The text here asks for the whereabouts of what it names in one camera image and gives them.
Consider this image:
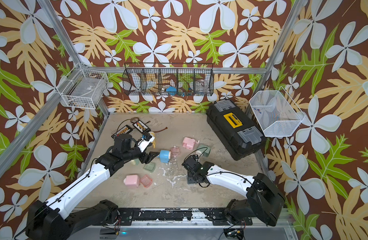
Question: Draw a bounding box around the yellow pencil sharpener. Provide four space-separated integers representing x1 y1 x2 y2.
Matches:
149 132 156 149

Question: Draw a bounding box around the black charging board right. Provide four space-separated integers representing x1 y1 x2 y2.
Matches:
133 120 151 135

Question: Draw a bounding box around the aluminium frame post left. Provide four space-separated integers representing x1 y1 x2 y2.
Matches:
39 1 109 117

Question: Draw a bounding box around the clear green tray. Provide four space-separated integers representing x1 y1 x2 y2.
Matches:
143 163 156 173

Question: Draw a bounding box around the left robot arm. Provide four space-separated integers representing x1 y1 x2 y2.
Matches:
23 132 159 240

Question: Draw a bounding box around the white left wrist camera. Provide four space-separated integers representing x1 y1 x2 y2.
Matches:
137 133 151 152

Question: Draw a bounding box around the green pencil sharpener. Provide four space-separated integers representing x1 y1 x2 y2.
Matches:
195 144 211 158
130 159 140 165

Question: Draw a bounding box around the aluminium frame back bar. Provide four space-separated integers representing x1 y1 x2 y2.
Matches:
82 66 267 75

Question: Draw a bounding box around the black charging board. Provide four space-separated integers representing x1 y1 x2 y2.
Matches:
133 120 151 135
111 125 133 139

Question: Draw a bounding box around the blue pencil sharpener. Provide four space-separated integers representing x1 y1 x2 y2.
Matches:
159 150 172 164

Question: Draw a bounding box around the white mesh basket right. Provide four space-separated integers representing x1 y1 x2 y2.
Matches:
250 89 306 138

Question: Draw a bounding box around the pink pencil sharpener right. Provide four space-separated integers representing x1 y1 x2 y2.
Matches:
182 137 200 151

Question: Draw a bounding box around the clear red tray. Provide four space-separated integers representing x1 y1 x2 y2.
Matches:
140 175 153 188

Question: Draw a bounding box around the pink pencil sharpener left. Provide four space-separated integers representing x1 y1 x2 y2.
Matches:
124 175 140 189

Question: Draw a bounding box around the aluminium frame post right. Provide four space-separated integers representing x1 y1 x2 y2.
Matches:
245 0 308 118

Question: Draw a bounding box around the green pencil sharpener left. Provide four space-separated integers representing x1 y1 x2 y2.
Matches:
130 159 140 165

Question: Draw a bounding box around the green pencil sharpener right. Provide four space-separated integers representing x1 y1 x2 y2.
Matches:
195 144 211 158

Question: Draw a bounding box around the aluminium frame post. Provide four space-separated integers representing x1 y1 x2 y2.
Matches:
39 1 109 117
245 0 308 118

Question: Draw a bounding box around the black wire basket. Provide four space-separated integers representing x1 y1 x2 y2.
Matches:
122 63 215 97

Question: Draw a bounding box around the clear pink tray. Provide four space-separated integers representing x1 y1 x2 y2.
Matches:
171 146 181 158

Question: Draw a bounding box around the white wire basket left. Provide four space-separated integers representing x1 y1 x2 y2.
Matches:
57 64 109 110

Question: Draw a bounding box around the black charging board left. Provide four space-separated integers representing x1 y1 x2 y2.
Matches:
111 125 133 139

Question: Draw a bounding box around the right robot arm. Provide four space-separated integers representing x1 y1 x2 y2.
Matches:
182 155 285 227

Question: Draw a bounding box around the black yellow-latch toolbox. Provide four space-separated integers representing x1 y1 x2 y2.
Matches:
206 100 267 161

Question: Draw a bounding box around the pink pencil sharpener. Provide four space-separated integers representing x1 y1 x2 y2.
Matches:
182 137 200 151
124 175 140 189

